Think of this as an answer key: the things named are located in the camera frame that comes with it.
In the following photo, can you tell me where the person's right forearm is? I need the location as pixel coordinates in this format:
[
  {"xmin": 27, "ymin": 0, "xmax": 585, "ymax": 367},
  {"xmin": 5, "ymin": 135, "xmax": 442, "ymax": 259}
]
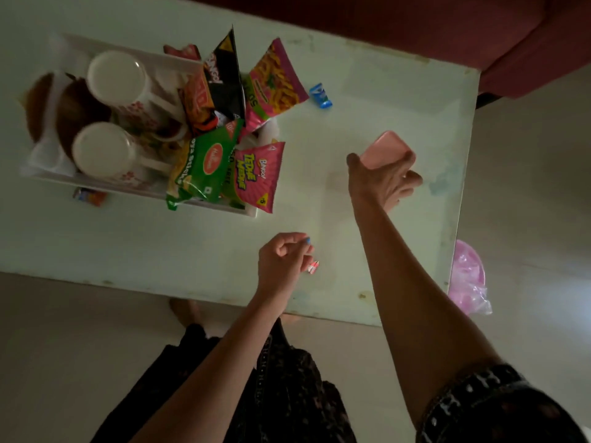
[{"xmin": 353, "ymin": 196, "xmax": 505, "ymax": 427}]

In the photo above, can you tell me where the pink phone case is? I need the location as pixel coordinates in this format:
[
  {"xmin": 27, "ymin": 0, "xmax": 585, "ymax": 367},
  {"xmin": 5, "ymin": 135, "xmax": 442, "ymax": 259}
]
[{"xmin": 360, "ymin": 130, "xmax": 414, "ymax": 170}]

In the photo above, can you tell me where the brown bowl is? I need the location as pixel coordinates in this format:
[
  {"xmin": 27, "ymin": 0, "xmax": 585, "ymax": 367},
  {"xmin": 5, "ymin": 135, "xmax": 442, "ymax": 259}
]
[
  {"xmin": 55, "ymin": 77, "xmax": 112, "ymax": 163},
  {"xmin": 25, "ymin": 72, "xmax": 56, "ymax": 143}
]

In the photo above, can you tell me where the white floral cup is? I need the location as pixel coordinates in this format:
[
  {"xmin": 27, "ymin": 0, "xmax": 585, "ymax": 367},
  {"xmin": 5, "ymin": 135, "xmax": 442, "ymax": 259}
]
[
  {"xmin": 86, "ymin": 50, "xmax": 186, "ymax": 130},
  {"xmin": 71, "ymin": 122, "xmax": 180, "ymax": 186}
]

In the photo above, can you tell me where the orange snack packet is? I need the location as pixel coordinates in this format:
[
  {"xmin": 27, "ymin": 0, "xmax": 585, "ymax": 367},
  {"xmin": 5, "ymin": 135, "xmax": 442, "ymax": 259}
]
[{"xmin": 177, "ymin": 70, "xmax": 219, "ymax": 135}]

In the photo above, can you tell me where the black snack packet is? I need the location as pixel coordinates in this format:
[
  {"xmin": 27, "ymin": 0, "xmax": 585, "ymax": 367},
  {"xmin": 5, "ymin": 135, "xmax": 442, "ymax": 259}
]
[{"xmin": 203, "ymin": 26, "xmax": 246, "ymax": 126}]

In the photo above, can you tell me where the person's left hand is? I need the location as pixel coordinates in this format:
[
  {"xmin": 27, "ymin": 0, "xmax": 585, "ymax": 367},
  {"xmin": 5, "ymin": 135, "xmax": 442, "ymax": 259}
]
[{"xmin": 256, "ymin": 232, "xmax": 316, "ymax": 301}]

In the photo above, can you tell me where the red snack packet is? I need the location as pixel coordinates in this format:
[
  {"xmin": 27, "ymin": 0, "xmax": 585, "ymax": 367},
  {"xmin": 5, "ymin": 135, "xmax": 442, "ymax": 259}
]
[{"xmin": 163, "ymin": 44, "xmax": 202, "ymax": 61}]

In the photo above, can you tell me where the green snack packet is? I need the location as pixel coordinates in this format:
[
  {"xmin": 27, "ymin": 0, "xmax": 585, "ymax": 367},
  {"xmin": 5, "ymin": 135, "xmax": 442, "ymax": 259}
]
[{"xmin": 165, "ymin": 119, "xmax": 244, "ymax": 212}]

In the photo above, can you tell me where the blue candy wrapper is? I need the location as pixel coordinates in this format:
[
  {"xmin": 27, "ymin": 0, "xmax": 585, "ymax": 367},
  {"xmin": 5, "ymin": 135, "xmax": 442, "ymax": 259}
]
[{"xmin": 309, "ymin": 83, "xmax": 333, "ymax": 109}]

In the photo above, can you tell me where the person's foot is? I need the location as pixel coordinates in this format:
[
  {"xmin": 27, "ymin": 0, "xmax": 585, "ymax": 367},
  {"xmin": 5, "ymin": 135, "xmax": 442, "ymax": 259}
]
[{"xmin": 168, "ymin": 297, "xmax": 205, "ymax": 329}]

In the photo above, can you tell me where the pink packet with yellow lettering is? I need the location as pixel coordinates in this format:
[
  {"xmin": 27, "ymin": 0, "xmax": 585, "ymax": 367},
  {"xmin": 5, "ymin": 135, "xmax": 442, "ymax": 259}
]
[{"xmin": 232, "ymin": 141, "xmax": 286, "ymax": 214}]

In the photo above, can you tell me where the maroon sofa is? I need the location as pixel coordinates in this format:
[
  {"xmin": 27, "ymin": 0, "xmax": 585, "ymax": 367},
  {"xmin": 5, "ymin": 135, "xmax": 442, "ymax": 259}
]
[{"xmin": 173, "ymin": 0, "xmax": 591, "ymax": 101}]

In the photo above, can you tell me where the small orange candy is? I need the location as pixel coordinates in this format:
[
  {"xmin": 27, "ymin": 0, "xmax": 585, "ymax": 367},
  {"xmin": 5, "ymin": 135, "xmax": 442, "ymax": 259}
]
[{"xmin": 72, "ymin": 187, "xmax": 108, "ymax": 207}]

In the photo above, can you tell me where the black patterned dress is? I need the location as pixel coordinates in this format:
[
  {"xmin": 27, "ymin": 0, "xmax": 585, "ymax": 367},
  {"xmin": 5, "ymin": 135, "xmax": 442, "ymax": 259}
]
[{"xmin": 90, "ymin": 318, "xmax": 588, "ymax": 443}]

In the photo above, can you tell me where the person's left forearm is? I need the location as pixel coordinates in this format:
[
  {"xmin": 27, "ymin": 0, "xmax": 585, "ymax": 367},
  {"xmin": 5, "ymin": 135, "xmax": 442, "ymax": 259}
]
[{"xmin": 129, "ymin": 290, "xmax": 288, "ymax": 443}]

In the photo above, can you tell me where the pink packet with yellow sticks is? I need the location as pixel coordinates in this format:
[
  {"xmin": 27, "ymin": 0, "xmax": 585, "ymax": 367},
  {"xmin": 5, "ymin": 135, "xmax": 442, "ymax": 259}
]
[{"xmin": 240, "ymin": 38, "xmax": 310, "ymax": 135}]

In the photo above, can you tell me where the person's right hand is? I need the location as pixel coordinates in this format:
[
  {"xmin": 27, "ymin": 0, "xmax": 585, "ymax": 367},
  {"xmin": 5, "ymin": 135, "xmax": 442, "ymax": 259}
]
[{"xmin": 346, "ymin": 150, "xmax": 424, "ymax": 213}]

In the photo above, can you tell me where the white plastic tray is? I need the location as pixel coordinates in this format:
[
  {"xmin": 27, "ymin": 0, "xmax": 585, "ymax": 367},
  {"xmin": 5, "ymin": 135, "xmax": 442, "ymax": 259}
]
[{"xmin": 20, "ymin": 32, "xmax": 259, "ymax": 218}]

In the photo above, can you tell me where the pink plastic bag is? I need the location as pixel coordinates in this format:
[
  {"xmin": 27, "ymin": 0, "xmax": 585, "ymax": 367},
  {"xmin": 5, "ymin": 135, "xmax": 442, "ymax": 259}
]
[{"xmin": 447, "ymin": 239, "xmax": 493, "ymax": 317}]

